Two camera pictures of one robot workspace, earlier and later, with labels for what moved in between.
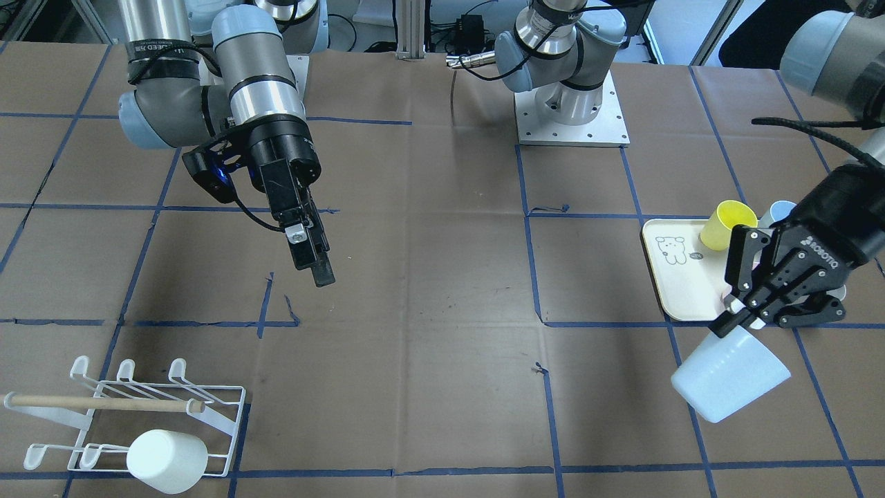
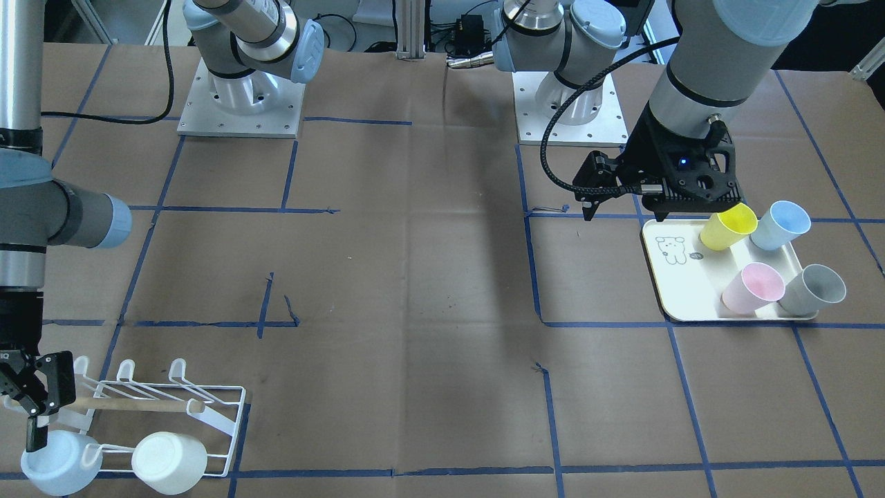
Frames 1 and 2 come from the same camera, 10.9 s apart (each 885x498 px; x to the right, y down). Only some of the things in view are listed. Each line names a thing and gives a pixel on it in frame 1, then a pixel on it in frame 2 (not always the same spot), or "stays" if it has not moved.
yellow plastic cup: (716, 234) stays
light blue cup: (726, 375) -> (68, 463)
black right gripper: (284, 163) -> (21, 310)
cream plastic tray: (691, 278) stays
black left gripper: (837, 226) -> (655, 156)
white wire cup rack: (122, 408) stays
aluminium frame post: (411, 30) stays
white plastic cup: (170, 462) stays
